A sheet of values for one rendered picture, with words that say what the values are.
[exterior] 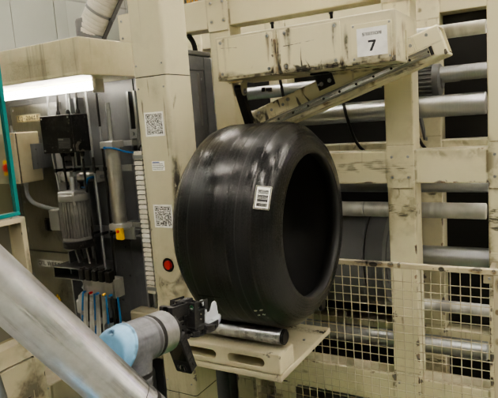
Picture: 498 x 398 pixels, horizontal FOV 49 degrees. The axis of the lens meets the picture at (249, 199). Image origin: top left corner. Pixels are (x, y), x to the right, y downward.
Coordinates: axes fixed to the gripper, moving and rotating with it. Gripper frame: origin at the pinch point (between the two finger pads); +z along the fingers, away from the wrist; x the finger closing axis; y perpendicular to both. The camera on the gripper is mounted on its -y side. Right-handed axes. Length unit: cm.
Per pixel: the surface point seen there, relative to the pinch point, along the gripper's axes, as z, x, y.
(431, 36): 57, -41, 76
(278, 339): 19.6, -7.6, -9.2
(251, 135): 15.8, -1.9, 46.5
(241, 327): 20.2, 4.6, -7.6
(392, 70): 57, -29, 68
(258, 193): 5.2, -9.8, 31.3
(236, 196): 3.6, -4.3, 30.6
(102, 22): 45, 81, 96
